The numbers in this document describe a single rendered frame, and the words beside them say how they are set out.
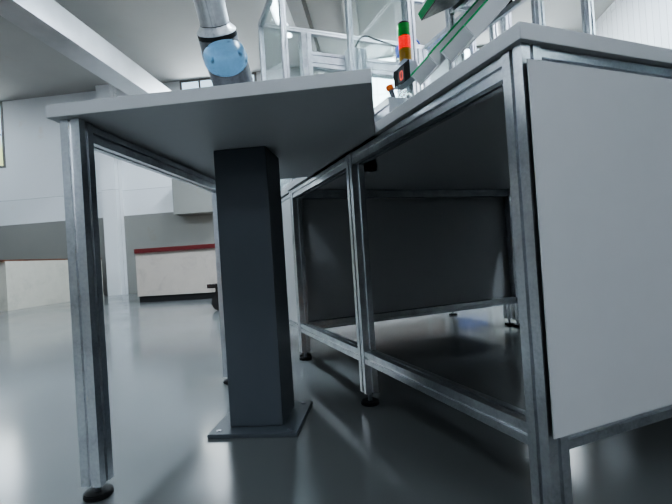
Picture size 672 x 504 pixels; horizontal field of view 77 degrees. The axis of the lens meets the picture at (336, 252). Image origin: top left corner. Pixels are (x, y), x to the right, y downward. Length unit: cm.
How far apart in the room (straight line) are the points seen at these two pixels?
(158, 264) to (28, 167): 517
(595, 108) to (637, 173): 15
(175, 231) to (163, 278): 263
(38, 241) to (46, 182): 125
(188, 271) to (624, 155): 597
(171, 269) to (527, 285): 605
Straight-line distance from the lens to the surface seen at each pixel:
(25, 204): 1111
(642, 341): 98
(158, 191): 940
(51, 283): 860
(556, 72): 87
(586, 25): 137
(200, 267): 639
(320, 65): 273
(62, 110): 112
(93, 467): 115
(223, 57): 128
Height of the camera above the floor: 49
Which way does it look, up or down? 1 degrees up
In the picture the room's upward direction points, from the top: 4 degrees counter-clockwise
